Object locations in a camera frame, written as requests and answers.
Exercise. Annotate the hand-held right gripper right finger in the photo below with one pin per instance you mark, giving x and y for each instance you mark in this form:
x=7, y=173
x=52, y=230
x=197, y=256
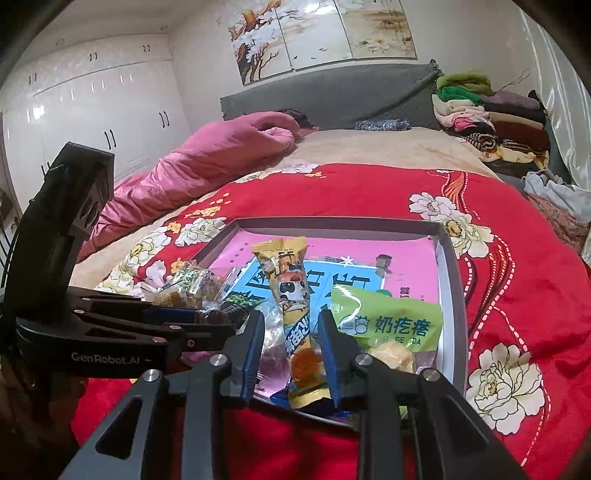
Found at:
x=330, y=355

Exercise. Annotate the clear green-label pastry packet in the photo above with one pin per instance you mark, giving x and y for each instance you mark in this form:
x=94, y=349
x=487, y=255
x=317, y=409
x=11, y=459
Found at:
x=191, y=281

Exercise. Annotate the yellow cartoon snack stick packet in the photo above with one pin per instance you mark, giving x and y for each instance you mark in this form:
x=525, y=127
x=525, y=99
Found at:
x=291, y=286

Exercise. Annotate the crumpled clothes pile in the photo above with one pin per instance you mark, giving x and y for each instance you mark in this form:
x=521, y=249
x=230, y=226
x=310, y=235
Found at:
x=558, y=203

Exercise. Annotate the white wardrobe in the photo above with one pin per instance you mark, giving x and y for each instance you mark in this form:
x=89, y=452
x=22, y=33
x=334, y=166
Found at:
x=92, y=101

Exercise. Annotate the grey headboard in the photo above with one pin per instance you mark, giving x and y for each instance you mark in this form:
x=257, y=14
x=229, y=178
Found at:
x=323, y=97

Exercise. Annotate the green snack packet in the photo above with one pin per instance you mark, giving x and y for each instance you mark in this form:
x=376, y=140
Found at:
x=388, y=323

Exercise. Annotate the blue patterned pillow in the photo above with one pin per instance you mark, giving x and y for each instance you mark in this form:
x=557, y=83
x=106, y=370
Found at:
x=383, y=125

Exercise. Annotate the pink quilt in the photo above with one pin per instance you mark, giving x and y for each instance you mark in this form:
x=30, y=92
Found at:
x=194, y=166

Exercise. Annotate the dark patterned pillow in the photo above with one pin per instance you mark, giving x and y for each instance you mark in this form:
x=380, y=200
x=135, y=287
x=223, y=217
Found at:
x=300, y=119

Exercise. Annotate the black snack packet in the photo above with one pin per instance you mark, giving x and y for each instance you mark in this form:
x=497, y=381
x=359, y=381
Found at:
x=240, y=307

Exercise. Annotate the small brown chocolate bar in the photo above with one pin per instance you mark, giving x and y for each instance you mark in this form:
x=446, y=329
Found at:
x=210, y=317

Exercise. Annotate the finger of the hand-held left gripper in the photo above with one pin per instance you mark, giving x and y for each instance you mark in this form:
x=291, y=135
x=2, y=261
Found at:
x=203, y=337
x=171, y=314

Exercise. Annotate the white satin curtain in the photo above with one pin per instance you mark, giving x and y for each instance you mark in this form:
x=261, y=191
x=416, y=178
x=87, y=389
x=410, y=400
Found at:
x=568, y=92

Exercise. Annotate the shallow grey cardboard box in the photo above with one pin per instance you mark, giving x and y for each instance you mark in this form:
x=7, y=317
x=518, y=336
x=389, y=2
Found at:
x=448, y=300

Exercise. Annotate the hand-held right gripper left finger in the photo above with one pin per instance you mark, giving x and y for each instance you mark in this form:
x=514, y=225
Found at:
x=251, y=350

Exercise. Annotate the stack of folded clothes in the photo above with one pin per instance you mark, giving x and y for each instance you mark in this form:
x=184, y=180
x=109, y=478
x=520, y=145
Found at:
x=508, y=120

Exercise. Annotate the floral wall painting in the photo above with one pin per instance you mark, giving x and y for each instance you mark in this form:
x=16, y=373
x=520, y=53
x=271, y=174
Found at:
x=323, y=32

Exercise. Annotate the clear packet with red pastry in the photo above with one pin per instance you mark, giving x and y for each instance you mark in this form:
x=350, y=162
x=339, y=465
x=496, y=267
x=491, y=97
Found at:
x=274, y=355

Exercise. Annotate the red floral blanket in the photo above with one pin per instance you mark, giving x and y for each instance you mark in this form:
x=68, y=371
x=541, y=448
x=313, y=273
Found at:
x=508, y=277

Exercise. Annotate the blue foil snack packet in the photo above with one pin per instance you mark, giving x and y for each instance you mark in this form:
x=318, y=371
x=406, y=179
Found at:
x=346, y=408

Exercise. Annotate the beige bedsheet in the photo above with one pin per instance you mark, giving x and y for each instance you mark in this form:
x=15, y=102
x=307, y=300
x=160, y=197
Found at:
x=369, y=147

